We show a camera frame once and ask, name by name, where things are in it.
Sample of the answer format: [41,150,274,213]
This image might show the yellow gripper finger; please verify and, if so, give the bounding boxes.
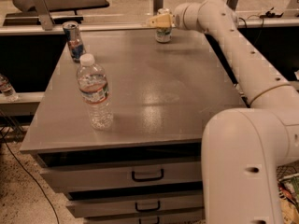
[148,14,173,28]

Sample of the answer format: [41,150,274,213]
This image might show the green white 7up can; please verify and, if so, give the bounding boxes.
[154,7,173,44]

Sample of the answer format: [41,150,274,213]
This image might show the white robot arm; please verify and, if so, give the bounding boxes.
[148,0,299,224]

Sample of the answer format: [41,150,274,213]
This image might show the blue silver energy drink can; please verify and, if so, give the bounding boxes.
[63,21,85,63]

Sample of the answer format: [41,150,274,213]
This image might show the clear plastic water bottle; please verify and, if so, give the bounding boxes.
[77,53,113,130]

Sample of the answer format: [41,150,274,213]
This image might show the black bench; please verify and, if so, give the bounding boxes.
[3,0,109,26]

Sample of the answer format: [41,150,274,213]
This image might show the grey drawer cabinet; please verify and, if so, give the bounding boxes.
[21,30,243,220]

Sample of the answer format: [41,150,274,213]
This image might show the small bottle at left edge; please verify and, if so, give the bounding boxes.
[0,74,19,102]

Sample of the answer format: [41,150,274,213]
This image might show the middle grey drawer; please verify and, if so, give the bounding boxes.
[66,192,204,217]

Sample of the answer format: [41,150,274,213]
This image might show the grey drawer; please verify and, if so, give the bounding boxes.
[84,209,204,224]
[41,160,201,193]
[66,192,204,217]

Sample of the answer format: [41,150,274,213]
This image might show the top grey drawer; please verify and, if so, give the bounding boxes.
[41,160,201,193]

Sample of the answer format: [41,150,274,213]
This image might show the bottom grey drawer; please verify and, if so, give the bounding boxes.
[84,209,204,224]

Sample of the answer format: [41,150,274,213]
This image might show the yellow snack bag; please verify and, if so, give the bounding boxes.
[280,199,299,224]

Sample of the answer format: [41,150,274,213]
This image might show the left metal bracket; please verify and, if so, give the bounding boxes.
[33,0,54,31]

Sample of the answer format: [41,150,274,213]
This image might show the wire basket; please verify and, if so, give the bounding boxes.
[277,165,297,180]

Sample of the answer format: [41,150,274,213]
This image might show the black floor cable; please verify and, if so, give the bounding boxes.
[0,131,61,224]

